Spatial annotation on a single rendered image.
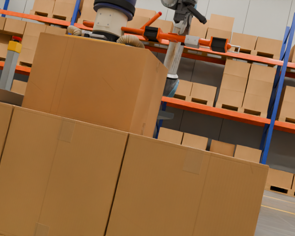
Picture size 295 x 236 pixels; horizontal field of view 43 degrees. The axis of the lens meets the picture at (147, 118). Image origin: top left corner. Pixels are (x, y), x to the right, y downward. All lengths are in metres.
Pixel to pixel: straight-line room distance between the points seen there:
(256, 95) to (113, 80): 7.61
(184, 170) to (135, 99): 0.76
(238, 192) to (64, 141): 0.53
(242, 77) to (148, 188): 8.30
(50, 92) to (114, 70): 0.35
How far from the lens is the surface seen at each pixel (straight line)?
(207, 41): 1.91
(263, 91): 9.28
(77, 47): 1.92
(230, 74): 9.29
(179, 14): 2.00
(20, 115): 1.26
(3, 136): 1.29
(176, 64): 2.78
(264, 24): 11.05
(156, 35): 1.96
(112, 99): 1.78
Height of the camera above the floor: 0.54
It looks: 3 degrees up
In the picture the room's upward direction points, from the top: 13 degrees clockwise
